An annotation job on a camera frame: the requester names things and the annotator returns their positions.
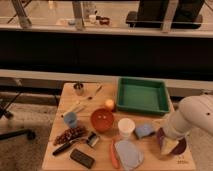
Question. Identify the black rectangular block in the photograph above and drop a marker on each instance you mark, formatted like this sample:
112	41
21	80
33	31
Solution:
82	158

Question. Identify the small silver black box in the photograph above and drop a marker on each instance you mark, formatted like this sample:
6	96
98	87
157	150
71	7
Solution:
92	139

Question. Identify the thin dark brush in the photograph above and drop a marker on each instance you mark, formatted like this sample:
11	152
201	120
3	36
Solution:
94	94

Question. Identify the red bowl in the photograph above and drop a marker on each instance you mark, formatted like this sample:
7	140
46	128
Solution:
102	120

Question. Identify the bunch of brown grapes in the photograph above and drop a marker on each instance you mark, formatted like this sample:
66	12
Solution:
70	134

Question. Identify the light blue cloth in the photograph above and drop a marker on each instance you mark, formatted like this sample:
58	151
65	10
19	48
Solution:
129	154

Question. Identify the small metal cup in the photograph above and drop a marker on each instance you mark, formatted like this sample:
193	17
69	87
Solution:
79	88

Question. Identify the small blue cup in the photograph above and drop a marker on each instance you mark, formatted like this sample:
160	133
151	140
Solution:
71	119

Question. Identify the green plastic tray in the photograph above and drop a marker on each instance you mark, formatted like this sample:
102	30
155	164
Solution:
142	96

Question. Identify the orange pepper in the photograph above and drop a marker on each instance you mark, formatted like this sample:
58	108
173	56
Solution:
113	158

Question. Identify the yellow orange fruit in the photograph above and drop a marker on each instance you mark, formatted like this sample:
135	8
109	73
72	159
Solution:
109	104

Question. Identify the blue sponge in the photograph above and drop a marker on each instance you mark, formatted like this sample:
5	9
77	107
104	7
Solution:
144	131

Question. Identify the purple bowl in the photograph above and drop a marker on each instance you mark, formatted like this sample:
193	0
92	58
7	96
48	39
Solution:
169	146

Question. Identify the wooden spoon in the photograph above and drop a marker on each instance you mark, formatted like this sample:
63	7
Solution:
76	107

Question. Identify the white paper cup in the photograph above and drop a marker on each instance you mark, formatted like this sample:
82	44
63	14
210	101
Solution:
126	127

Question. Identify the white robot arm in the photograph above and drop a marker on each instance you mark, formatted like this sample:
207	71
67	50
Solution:
192	111

